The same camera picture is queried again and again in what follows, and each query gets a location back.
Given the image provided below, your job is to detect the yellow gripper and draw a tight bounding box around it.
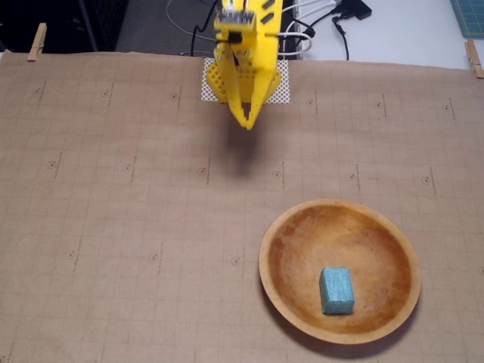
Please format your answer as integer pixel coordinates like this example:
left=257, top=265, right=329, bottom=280
left=213, top=0, right=284, bottom=132

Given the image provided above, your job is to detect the blue block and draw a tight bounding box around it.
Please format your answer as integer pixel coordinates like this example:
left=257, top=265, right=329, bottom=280
left=319, top=266, right=356, bottom=315

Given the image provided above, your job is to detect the black cable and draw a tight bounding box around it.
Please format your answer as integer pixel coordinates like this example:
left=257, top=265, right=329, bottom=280
left=331, top=14, right=351, bottom=61

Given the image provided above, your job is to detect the black power adapter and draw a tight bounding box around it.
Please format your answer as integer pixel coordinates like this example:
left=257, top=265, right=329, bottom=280
left=340, top=0, right=374, bottom=20

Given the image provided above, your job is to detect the small camera circuit board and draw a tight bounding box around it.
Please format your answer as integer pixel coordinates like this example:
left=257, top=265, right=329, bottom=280
left=213, top=8, right=257, bottom=30

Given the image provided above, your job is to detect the green cutting mat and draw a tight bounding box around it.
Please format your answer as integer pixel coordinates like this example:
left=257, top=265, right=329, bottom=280
left=449, top=0, right=484, bottom=38

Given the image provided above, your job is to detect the white servo cable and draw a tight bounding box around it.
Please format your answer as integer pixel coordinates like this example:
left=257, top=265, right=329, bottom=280
left=278, top=0, right=343, bottom=60

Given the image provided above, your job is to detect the yellow robot base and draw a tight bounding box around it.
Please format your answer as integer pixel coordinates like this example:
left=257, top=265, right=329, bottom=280
left=206, top=59, right=284, bottom=106

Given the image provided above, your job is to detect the gridded gift wrap paper sheet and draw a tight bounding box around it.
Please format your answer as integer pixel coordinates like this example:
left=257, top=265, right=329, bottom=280
left=0, top=51, right=484, bottom=363

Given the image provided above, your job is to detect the white perforated mat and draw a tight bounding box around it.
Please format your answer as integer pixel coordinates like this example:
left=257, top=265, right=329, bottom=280
left=200, top=57, right=291, bottom=105

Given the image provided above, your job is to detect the wooden clothespin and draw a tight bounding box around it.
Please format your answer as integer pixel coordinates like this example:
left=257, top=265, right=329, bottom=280
left=26, top=22, right=48, bottom=62
left=464, top=39, right=484, bottom=79

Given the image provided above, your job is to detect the round wooden bowl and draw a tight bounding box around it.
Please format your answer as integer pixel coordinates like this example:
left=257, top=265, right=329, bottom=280
left=258, top=199, right=422, bottom=345

